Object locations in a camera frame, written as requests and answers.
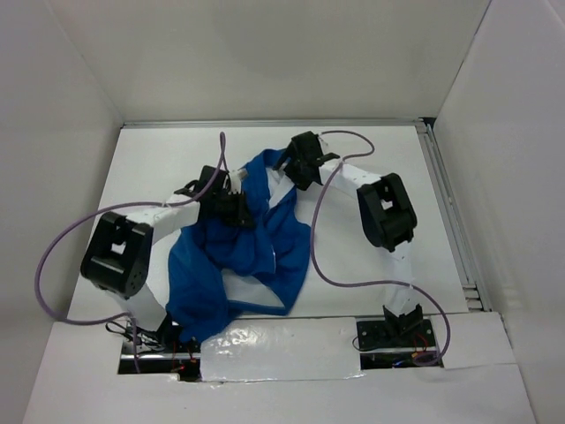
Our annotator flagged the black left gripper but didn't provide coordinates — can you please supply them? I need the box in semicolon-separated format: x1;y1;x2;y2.
211;188;254;228

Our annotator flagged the blue jacket white lining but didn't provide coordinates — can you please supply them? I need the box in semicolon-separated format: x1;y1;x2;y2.
166;149;311;344

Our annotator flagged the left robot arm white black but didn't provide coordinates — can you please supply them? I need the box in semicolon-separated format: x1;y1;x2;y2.
80;165;254;352

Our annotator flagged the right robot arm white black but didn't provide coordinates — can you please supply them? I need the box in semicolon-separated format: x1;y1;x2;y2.
274;130;418;294

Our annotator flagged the white glossy taped sheet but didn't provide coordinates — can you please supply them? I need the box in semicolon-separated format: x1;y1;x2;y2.
200;317;363;382

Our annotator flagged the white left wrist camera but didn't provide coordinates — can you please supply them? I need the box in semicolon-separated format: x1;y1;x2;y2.
226;168;248;193

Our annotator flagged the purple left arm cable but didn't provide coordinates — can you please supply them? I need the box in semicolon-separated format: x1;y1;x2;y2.
36;131;230;375

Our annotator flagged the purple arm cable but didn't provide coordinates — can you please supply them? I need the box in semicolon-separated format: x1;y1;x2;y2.
309;129;450;367
36;131;230;375

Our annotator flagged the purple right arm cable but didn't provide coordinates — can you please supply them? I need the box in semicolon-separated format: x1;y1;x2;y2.
309;129;450;367

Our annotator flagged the aluminium frame rail back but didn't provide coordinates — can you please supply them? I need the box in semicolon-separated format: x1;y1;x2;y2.
123;117;426;129

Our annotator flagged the aluminium frame rail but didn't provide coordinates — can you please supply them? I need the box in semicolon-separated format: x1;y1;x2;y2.
123;117;426;129
415;117;493;313

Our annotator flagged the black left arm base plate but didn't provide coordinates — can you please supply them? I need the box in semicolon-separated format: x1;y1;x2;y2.
105;320;202;359

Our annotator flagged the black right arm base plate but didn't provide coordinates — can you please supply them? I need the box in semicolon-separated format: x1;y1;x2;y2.
352;320;436;352

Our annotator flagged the aluminium frame rail right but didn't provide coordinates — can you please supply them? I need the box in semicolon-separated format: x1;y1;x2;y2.
415;117;493;313

